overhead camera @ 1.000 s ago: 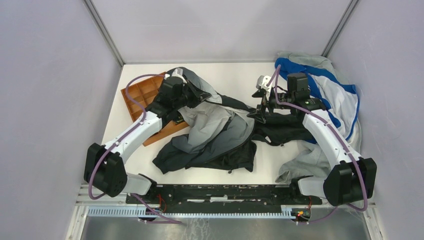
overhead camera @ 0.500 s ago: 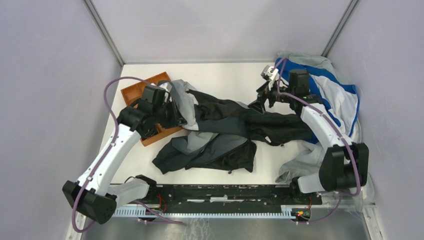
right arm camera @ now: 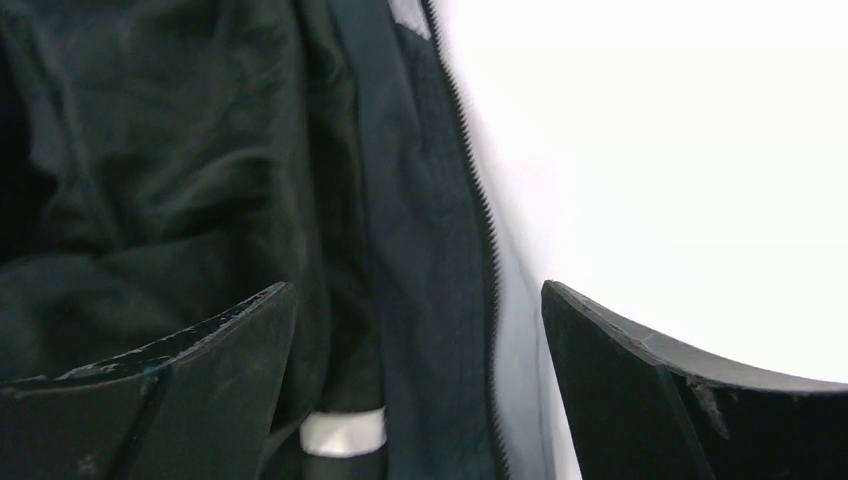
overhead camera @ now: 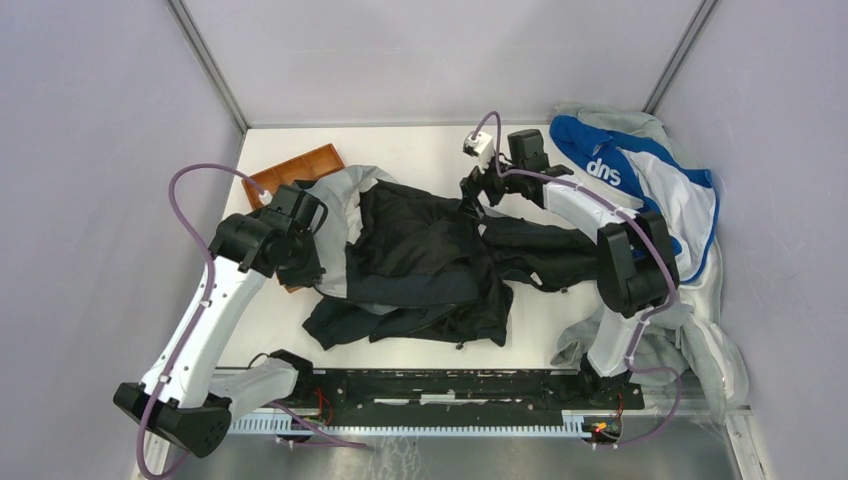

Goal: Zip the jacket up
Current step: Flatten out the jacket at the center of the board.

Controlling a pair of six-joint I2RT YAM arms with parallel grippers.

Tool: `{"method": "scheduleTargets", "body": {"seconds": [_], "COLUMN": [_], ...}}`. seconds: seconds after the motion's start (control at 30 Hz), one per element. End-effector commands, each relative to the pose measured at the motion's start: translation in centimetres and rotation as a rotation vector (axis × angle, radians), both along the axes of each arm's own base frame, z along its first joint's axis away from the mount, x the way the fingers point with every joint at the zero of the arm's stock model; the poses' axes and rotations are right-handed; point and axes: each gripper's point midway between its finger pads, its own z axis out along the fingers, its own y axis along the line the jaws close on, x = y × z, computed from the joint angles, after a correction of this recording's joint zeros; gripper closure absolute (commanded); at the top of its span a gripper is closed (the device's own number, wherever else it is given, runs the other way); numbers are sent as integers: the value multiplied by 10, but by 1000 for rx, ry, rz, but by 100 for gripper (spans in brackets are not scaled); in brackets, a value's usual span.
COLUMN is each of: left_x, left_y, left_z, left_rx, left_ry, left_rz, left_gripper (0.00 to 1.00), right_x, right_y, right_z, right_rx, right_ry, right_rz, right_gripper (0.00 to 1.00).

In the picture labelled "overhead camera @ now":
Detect grey black zip jacket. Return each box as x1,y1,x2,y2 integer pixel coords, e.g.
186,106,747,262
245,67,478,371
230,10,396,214
303,166,598,349

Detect white slotted cable duct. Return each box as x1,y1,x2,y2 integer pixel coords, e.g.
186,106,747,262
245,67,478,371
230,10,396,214
228,409,591,440

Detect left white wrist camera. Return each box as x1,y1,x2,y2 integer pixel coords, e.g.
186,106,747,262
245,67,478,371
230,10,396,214
259,190,273,205

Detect blue white jacket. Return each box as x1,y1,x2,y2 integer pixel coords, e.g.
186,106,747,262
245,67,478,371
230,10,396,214
549,114,721,285

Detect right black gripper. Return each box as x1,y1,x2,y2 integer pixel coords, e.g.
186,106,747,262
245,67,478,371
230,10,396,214
457,147,525,219

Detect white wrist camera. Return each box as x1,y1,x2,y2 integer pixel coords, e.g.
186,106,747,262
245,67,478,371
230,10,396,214
462,131,495,171
259,190,273,205

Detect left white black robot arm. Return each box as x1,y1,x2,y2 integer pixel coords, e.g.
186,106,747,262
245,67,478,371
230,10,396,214
113,185,328,458

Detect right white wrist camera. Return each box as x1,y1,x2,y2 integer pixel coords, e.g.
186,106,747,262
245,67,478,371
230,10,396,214
462,131,495,171

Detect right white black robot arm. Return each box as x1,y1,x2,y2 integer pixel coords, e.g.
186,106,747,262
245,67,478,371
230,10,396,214
459,129,679,408

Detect grey hoodie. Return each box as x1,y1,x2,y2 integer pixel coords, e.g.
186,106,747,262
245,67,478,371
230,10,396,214
554,102,749,422

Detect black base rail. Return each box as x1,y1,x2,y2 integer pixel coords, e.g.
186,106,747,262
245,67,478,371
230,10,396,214
280,368,645,427

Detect orange compartment tray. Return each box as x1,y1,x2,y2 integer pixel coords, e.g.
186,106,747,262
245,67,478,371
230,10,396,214
209,144,344,287

